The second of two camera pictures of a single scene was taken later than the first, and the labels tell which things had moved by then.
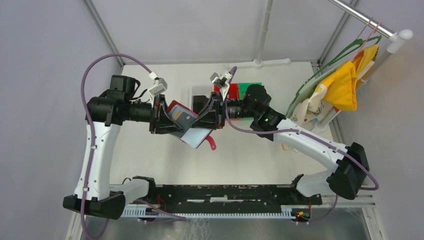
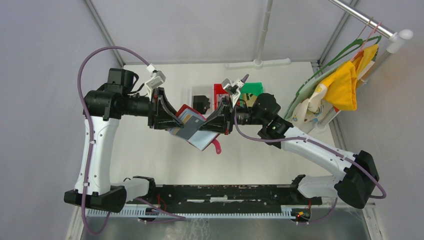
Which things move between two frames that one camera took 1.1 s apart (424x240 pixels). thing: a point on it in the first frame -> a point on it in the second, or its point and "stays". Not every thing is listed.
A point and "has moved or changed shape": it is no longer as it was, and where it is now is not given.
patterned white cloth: [314, 109] stays
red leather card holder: [185, 116] has moved or changed shape
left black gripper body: [154, 112] stays
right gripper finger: [210, 106] -> [223, 112]
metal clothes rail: [397, 39] stays
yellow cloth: [341, 88] stays
